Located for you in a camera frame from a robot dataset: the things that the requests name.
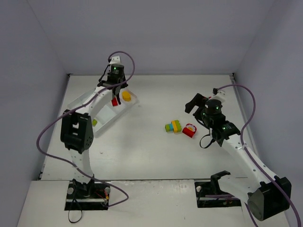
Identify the yellow curved lego brick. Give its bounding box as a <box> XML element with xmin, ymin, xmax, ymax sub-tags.
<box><xmin>122</xmin><ymin>91</ymin><xmax>132</xmax><ymax>102</ymax></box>

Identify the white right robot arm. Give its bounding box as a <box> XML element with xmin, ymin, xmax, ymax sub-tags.
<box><xmin>185</xmin><ymin>93</ymin><xmax>292</xmax><ymax>221</ymax></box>

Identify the clear plastic divided tray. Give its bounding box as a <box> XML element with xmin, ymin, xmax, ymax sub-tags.
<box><xmin>76</xmin><ymin>88</ymin><xmax>138</xmax><ymax>138</ymax></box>

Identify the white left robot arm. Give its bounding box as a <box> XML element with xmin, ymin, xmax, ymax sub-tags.
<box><xmin>60</xmin><ymin>63</ymin><xmax>127</xmax><ymax>192</ymax></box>

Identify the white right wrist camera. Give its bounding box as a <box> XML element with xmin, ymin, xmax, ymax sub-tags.
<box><xmin>211</xmin><ymin>88</ymin><xmax>226</xmax><ymax>103</ymax></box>

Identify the green lego brick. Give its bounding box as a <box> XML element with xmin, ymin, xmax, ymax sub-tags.
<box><xmin>92</xmin><ymin>119</ymin><xmax>98</xmax><ymax>127</ymax></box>

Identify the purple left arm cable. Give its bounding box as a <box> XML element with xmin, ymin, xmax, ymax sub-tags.
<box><xmin>36</xmin><ymin>51</ymin><xmax>136</xmax><ymax>209</ymax></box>

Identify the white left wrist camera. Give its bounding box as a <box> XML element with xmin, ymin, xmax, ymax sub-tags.
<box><xmin>108</xmin><ymin>55</ymin><xmax>121</xmax><ymax>65</ymax></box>

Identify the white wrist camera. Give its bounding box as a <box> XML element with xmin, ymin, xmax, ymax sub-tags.
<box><xmin>108</xmin><ymin>55</ymin><xmax>121</xmax><ymax>65</ymax></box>
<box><xmin>211</xmin><ymin>88</ymin><xmax>226</xmax><ymax>103</ymax></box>

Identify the red flower lego brick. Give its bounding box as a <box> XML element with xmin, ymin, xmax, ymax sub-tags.
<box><xmin>182</xmin><ymin>123</ymin><xmax>197</xmax><ymax>138</ymax></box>

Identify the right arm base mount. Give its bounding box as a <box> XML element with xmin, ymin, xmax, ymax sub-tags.
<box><xmin>195</xmin><ymin>181</ymin><xmax>241</xmax><ymax>208</ymax></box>

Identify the green blue yellow lego stack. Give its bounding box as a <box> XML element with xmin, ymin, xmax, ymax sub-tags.
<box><xmin>165</xmin><ymin>120</ymin><xmax>182</xmax><ymax>133</ymax></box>

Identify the red curved lego brick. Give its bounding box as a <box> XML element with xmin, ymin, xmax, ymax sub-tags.
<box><xmin>111</xmin><ymin>98</ymin><xmax>119</xmax><ymax>106</ymax></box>

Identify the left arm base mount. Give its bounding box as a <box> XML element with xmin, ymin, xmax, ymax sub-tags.
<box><xmin>64</xmin><ymin>181</ymin><xmax>111</xmax><ymax>211</ymax></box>

